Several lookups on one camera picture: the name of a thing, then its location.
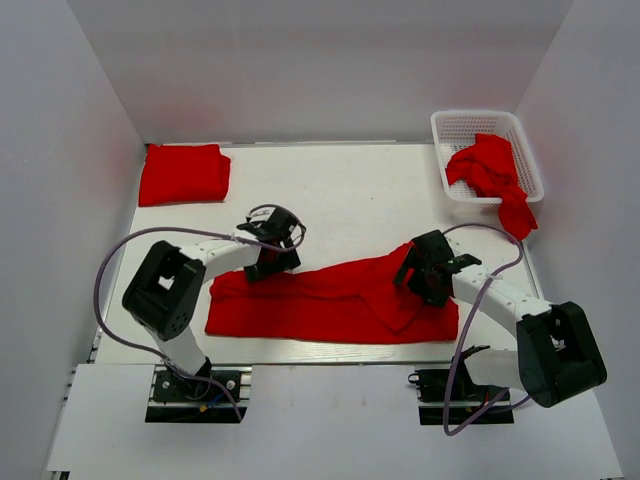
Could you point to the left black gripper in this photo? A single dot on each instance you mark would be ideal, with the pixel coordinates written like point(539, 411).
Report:
point(286, 261)

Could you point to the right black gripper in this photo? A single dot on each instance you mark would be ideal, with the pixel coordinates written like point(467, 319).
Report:
point(436, 297)

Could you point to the red t-shirt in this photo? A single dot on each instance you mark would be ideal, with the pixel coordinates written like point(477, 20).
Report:
point(182, 174)
point(355, 302)
point(488, 168)

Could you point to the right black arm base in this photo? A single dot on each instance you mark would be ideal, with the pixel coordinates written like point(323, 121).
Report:
point(465, 399)

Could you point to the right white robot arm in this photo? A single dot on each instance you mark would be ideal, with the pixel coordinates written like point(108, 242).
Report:
point(581, 367)

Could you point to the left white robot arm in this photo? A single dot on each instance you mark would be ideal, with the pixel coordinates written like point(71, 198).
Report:
point(164, 292)

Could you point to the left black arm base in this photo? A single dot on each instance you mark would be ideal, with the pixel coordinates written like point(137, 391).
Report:
point(173, 399)

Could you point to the crumpled red t-shirt in basket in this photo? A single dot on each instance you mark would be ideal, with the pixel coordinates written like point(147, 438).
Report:
point(488, 168)

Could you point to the white plastic basket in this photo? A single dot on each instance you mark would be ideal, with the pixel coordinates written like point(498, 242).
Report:
point(454, 130)

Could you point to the white front panel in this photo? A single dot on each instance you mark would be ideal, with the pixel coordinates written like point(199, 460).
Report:
point(318, 423)

